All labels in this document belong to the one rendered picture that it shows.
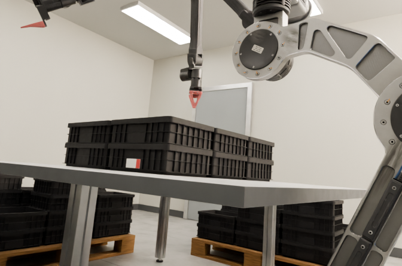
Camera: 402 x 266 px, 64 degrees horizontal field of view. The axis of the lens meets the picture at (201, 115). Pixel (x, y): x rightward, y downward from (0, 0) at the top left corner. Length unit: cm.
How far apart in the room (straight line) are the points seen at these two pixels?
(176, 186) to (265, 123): 401
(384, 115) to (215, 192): 47
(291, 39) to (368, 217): 55
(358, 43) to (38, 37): 445
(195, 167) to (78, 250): 58
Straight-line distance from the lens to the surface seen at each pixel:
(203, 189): 67
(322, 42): 104
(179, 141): 132
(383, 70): 96
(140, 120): 139
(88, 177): 95
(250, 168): 177
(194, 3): 175
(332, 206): 259
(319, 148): 438
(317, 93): 452
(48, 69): 499
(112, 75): 560
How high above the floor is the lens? 72
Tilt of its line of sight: 10 degrees up
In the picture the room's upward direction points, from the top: 5 degrees clockwise
